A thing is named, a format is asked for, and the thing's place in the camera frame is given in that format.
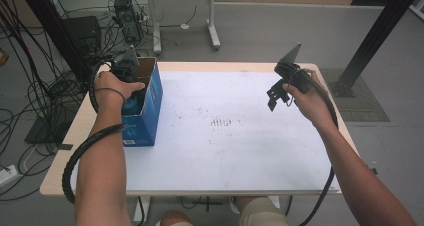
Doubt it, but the white table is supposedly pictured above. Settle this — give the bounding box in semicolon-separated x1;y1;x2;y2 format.
70;70;341;194

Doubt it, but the person's left hand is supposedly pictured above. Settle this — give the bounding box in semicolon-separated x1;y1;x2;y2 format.
93;70;146;115

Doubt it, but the person's leg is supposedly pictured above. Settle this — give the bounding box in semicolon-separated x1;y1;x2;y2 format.
233;196;290;226
159;209;195;226

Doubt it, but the gray floor mat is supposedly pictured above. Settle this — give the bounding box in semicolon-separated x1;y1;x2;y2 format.
319;68;391;123

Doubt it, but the person's right leg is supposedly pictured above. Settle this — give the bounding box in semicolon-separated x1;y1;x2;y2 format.
233;196;290;226

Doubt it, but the person's right hand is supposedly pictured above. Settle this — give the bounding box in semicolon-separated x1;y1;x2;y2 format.
282;70;331;131

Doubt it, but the black wrist band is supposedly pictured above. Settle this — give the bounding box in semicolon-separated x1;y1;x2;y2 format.
94;87;127;104

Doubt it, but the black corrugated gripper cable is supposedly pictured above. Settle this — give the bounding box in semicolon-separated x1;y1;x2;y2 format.
61;60;128;205

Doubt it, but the tangle of black floor cables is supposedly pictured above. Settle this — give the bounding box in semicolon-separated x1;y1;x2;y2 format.
0;0;116;202

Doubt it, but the black metal frame post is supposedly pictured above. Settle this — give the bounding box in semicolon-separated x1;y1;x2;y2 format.
15;0;92;84
329;0;424;98

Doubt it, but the white power strip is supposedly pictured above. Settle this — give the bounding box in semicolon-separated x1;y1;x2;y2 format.
0;164;19;188

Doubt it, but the black smooth gripper cable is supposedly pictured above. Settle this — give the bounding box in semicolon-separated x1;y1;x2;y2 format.
288;67;339;226

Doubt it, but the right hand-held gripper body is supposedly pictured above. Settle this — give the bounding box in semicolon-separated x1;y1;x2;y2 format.
273;43;315;96

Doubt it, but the person's left leg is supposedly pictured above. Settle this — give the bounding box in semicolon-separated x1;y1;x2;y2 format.
159;209;195;226

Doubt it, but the white-legged desk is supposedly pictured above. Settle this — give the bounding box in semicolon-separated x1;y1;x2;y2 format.
127;0;249;56

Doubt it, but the black equipment box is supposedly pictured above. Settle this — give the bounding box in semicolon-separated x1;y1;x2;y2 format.
62;15;102;54

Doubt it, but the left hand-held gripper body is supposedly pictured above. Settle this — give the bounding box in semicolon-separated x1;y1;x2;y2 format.
111;45;140;84

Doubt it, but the blue cardboard box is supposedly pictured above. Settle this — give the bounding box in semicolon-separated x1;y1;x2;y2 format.
121;56;164;148

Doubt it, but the computer tower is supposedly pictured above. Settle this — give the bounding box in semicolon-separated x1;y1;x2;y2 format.
113;0;143;44

